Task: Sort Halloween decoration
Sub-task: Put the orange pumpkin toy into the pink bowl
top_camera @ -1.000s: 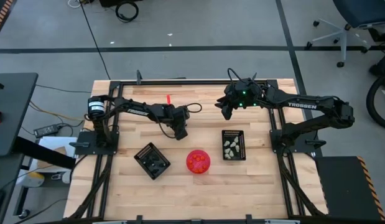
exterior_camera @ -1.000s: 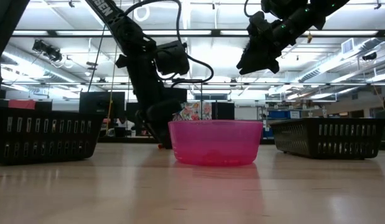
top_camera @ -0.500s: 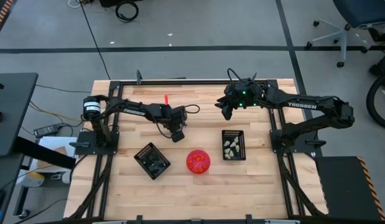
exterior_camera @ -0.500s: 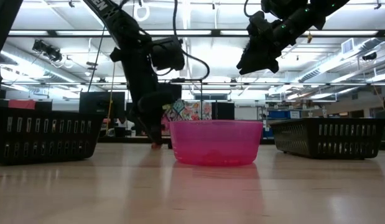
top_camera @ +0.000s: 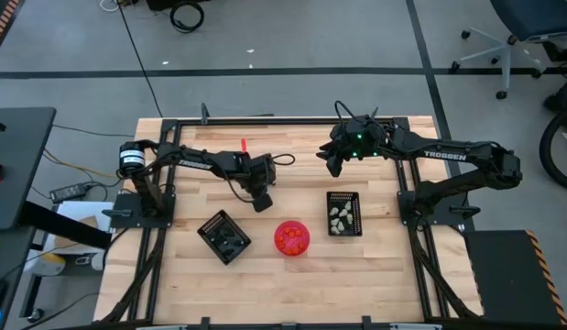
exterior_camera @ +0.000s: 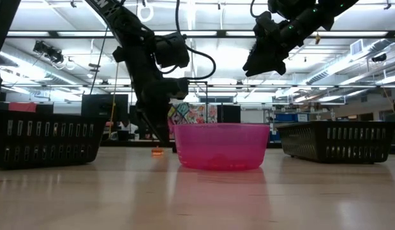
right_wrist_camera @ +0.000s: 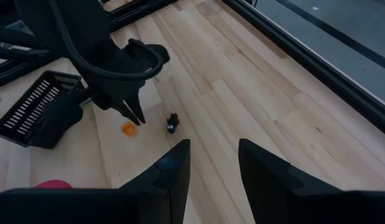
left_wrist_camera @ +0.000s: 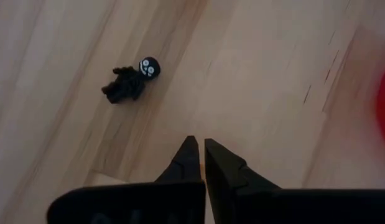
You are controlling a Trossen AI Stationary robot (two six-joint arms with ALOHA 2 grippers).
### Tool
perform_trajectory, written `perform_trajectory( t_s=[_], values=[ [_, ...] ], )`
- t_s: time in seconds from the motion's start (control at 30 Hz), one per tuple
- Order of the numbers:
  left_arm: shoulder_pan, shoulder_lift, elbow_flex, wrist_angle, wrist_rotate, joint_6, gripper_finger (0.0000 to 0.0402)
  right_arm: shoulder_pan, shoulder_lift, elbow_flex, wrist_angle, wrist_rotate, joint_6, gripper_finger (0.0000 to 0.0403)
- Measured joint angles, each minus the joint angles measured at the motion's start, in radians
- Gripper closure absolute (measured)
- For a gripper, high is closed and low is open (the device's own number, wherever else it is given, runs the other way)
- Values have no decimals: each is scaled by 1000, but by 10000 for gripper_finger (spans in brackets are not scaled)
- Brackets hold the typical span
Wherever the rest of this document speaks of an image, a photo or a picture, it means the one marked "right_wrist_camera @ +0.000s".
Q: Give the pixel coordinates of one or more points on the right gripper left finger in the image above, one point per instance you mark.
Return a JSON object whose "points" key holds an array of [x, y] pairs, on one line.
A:
{"points": [[148, 202]]}

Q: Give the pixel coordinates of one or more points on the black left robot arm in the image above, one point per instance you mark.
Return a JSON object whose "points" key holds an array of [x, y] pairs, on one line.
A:
{"points": [[71, 25]]}

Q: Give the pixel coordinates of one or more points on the black basket holding spiders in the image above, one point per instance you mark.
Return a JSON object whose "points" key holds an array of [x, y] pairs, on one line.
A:
{"points": [[24, 112]]}

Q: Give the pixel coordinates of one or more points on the pink translucent plastic bowl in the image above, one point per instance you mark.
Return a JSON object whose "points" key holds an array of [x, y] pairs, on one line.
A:
{"points": [[53, 184]]}

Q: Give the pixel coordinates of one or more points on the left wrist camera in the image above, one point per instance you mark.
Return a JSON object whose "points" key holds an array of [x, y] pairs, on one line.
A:
{"points": [[155, 51]]}

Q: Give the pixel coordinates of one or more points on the orange translucent plastic pumpkin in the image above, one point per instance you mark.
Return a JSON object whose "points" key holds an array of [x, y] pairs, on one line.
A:
{"points": [[130, 128]]}

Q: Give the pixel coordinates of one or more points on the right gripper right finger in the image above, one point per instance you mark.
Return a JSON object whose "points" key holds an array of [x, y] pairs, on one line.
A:
{"points": [[288, 199]]}

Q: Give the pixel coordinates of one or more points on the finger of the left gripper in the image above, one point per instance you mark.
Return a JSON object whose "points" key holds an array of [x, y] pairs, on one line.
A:
{"points": [[138, 107], [127, 112]]}

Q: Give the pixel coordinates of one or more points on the black plastic spider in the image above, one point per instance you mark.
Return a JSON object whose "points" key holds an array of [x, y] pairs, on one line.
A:
{"points": [[172, 123]]}

